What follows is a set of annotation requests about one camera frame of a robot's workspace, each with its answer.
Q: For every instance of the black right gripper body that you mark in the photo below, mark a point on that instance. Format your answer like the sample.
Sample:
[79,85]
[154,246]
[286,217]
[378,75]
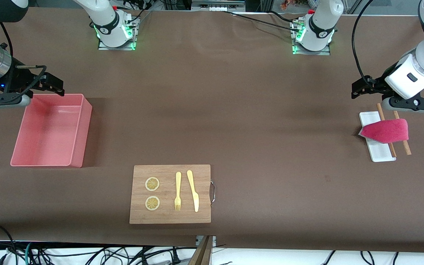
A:
[21,78]

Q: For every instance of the pink plastic bin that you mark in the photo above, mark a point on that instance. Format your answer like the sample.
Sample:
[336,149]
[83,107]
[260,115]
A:
[50,136]

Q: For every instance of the small orange object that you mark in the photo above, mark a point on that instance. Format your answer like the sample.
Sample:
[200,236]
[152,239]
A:
[285,4]

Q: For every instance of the pink cloth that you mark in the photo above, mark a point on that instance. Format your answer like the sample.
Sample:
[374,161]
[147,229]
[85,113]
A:
[387,130]

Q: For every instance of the wooden chopstick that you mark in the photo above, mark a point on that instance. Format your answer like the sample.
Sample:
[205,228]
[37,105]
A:
[380,112]
[406,149]

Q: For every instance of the yellow plastic fork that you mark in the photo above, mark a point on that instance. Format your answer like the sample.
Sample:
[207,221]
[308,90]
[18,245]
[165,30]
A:
[178,184]

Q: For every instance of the small metal bracket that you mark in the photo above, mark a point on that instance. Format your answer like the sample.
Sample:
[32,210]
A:
[214,240]

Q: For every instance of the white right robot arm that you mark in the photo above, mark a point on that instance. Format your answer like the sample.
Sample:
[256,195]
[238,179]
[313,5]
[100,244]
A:
[103,14]

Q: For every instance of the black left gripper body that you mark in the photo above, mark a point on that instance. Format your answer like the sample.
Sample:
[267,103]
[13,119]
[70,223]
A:
[378,84]

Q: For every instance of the yellow plastic knife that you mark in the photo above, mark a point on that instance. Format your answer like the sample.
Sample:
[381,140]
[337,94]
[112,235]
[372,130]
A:
[193,191]

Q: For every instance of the wooden cutting board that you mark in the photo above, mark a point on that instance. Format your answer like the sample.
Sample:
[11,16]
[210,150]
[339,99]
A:
[168,213]

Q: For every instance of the wooden plank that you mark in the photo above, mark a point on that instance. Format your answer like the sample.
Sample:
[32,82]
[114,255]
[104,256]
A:
[201,254]

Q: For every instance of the aluminium frame bar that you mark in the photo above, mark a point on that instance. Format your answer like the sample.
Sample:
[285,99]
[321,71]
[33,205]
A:
[217,5]

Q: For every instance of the lemon slice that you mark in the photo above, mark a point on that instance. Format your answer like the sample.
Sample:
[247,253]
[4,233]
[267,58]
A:
[152,184]
[152,203]

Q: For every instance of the white rectangular tray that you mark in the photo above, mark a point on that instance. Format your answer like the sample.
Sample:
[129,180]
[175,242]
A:
[381,152]

